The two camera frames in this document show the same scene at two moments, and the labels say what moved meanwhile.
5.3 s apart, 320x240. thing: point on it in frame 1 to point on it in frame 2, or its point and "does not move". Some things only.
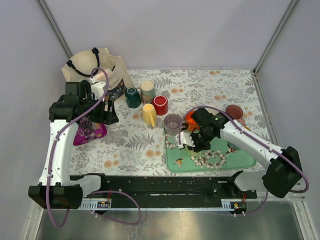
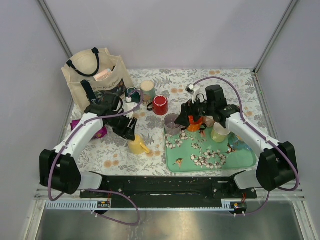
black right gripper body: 201,141 to 197,109
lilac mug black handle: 172,124 does not move
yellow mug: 149,114 to 136,147
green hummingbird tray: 221,155 does not move
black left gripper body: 105,116 to 120,125
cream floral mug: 147,91 does not move
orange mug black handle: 190,125 does not move
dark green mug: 133,98 does not move
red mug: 161,103 does not move
